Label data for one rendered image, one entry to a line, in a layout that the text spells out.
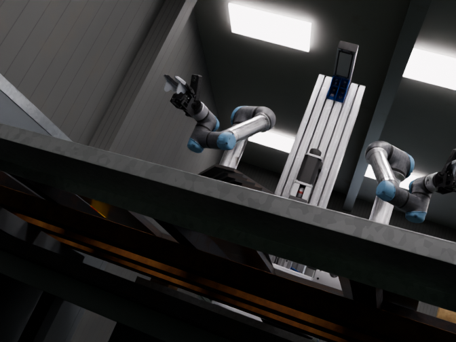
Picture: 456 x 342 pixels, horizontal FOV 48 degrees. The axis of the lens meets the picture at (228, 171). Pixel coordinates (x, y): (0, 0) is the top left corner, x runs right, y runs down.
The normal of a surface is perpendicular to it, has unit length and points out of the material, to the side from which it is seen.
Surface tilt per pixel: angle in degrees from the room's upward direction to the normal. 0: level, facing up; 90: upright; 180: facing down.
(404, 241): 90
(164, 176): 90
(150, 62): 90
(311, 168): 90
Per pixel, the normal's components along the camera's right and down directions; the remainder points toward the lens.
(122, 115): -0.10, -0.39
